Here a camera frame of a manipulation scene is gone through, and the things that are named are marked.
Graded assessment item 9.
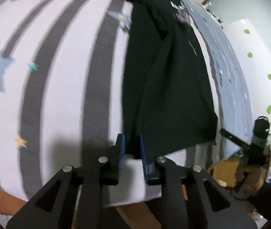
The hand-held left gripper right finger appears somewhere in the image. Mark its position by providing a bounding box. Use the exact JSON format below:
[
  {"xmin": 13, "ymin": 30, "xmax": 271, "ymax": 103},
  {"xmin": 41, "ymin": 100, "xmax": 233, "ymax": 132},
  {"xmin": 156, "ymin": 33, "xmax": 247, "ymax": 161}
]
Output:
[{"xmin": 139, "ymin": 135, "xmax": 257, "ymax": 229}]

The person's right forearm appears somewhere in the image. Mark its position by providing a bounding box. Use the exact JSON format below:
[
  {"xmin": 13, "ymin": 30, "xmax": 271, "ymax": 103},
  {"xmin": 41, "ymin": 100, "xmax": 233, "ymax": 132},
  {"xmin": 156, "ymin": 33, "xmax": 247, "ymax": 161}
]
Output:
[{"xmin": 248, "ymin": 181, "xmax": 271, "ymax": 220}]

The person's right hand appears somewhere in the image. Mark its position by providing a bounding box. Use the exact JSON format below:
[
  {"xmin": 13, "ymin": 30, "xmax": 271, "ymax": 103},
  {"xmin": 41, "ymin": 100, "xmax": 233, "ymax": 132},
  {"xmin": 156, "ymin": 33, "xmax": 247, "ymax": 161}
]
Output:
[{"xmin": 236, "ymin": 156, "xmax": 267, "ymax": 197}]

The white headboard with green stickers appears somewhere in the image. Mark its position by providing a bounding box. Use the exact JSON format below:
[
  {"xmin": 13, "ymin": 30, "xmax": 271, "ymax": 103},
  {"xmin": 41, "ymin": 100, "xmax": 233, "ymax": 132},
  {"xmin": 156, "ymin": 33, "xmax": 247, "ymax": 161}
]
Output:
[{"xmin": 223, "ymin": 19, "xmax": 271, "ymax": 134}]

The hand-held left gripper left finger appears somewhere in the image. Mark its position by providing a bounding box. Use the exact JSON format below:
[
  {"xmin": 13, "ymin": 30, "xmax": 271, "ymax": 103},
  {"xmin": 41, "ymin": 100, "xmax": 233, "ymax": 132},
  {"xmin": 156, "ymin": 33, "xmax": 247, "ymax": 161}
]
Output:
[{"xmin": 7, "ymin": 134, "xmax": 126, "ymax": 229}]

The small white fan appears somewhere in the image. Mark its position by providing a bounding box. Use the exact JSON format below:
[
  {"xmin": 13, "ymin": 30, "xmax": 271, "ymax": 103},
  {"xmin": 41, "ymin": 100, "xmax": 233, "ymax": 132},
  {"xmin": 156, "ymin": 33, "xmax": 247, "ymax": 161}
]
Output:
[{"xmin": 200, "ymin": 0, "xmax": 212, "ymax": 11}]

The black printed t-shirt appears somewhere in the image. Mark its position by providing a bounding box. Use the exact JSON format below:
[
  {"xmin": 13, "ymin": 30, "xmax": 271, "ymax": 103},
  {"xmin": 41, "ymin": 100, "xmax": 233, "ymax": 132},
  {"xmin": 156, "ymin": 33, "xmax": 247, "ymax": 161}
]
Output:
[{"xmin": 91, "ymin": 0, "xmax": 219, "ymax": 159}]

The small black device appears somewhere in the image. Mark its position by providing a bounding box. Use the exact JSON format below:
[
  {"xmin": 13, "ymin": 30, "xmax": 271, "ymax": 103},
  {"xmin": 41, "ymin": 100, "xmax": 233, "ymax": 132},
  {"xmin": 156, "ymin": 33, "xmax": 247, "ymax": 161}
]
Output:
[{"xmin": 214, "ymin": 15, "xmax": 224, "ymax": 28}]

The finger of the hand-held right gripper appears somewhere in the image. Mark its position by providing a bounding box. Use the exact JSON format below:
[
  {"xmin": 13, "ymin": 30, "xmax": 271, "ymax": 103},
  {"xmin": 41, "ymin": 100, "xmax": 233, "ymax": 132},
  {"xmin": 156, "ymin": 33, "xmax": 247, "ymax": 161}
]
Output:
[{"xmin": 220, "ymin": 128, "xmax": 248, "ymax": 149}]

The striped grey bed sheet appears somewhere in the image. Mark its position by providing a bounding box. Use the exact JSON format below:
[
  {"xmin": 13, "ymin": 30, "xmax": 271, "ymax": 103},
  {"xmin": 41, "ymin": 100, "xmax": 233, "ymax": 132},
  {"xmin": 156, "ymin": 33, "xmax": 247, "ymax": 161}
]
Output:
[{"xmin": 0, "ymin": 0, "xmax": 255, "ymax": 208}]

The brown cardboard box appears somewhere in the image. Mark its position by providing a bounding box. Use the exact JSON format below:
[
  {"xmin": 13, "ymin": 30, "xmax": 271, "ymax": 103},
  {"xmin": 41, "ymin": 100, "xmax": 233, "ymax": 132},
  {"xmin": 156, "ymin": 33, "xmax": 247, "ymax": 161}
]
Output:
[{"xmin": 212, "ymin": 160, "xmax": 242, "ymax": 191}]

